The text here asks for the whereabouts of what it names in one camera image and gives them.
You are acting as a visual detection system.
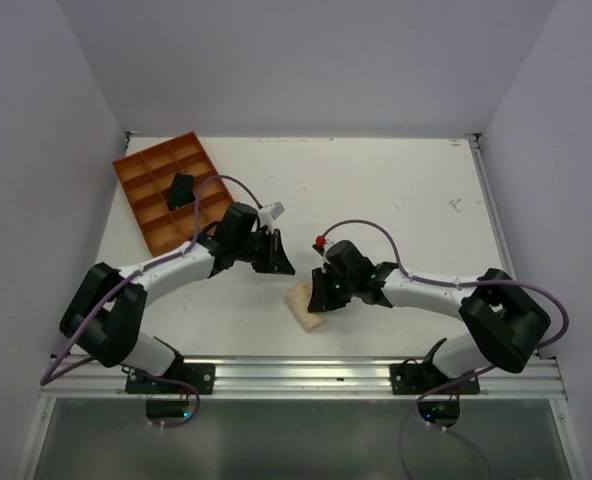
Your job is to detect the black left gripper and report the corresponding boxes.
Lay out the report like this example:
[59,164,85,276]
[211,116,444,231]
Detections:
[234,226,294,273]

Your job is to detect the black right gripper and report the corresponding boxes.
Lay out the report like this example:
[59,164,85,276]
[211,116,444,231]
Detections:
[308,264,357,311]

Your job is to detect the cream beige underwear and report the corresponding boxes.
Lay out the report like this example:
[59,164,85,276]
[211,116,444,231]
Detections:
[285,284,323,332]

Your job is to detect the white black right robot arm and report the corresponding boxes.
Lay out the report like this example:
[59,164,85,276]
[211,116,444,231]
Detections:
[308,237,551,393]

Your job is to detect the black rolled garment in tray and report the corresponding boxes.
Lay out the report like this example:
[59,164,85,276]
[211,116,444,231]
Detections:
[167,172,195,211]

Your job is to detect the orange compartment tray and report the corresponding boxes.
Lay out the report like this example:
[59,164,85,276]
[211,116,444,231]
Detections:
[113,132,233,256]

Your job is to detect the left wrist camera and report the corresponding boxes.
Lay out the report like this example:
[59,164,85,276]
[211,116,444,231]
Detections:
[258,202,285,226]

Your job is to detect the aluminium mounting rail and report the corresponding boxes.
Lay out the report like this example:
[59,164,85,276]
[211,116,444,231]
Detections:
[40,357,567,400]

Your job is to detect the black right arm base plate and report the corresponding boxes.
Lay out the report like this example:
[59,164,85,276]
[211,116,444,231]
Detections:
[389,361,481,395]

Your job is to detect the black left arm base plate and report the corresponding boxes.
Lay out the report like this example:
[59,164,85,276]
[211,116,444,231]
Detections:
[125,362,216,395]

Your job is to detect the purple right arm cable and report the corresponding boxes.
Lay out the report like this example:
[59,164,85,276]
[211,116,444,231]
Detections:
[322,218,570,480]

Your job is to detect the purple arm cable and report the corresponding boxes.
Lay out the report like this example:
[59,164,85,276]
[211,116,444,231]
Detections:
[322,218,570,480]
[39,174,267,429]

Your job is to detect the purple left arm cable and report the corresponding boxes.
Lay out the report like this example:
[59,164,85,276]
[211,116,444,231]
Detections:
[39,174,267,429]

